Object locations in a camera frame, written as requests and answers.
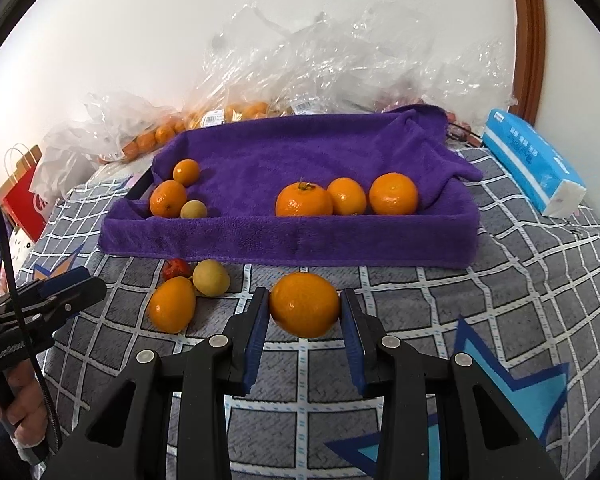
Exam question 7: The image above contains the small yellow fruit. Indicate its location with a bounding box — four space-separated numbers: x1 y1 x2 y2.
180 199 208 220

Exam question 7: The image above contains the smooth oval orange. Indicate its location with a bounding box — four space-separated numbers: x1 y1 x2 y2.
327 177 368 216

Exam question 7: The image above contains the round dimpled orange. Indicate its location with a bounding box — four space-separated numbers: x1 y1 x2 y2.
369 172 420 216

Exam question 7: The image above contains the crumpled clear plastic bag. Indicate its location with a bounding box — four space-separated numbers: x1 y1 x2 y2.
205 2 516 116

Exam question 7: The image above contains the small red fruit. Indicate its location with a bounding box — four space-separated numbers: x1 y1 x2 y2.
162 258 191 282

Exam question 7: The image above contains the labelled clear bag of oranges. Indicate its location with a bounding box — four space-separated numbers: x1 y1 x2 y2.
185 35 291 126

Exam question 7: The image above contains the grey checked bedsheet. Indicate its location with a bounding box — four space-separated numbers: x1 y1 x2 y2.
10 145 600 480

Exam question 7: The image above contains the large orange with stem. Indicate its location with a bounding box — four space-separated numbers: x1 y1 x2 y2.
275 180 334 217

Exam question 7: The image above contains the white plastic bag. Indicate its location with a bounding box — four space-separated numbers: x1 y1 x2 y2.
30 122 101 201

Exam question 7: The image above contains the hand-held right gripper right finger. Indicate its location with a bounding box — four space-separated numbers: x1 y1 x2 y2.
339 287 565 480

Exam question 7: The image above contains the medium orange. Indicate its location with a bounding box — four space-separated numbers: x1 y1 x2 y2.
149 180 188 219

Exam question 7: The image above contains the large yellow fruit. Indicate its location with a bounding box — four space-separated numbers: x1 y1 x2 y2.
192 259 231 297

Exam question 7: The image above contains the brown wooden door frame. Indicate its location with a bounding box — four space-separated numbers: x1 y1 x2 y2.
509 0 548 126

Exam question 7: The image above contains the small orange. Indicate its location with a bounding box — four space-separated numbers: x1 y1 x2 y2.
173 158 201 186

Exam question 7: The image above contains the clear bag of tangerines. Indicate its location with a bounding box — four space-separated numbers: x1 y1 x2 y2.
82 91 191 163

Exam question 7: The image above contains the person's left hand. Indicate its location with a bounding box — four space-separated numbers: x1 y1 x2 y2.
4 359 49 449

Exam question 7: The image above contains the red paper bag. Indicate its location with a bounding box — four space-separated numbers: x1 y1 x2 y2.
0 144 48 243

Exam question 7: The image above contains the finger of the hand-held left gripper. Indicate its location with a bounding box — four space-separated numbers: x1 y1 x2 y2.
0 266 92 319
0 276 109 334

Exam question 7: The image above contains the large round orange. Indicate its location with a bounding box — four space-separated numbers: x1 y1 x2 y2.
269 271 342 339

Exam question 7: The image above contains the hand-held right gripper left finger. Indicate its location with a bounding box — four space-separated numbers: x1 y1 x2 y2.
42 286 272 480

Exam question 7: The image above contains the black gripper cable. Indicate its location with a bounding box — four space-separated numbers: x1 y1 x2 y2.
0 180 63 456

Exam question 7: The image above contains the purple towel-lined tray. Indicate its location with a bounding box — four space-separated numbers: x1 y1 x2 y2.
97 104 483 268

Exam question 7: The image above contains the blue tissue pack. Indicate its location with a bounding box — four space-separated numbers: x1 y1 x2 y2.
481 108 587 218

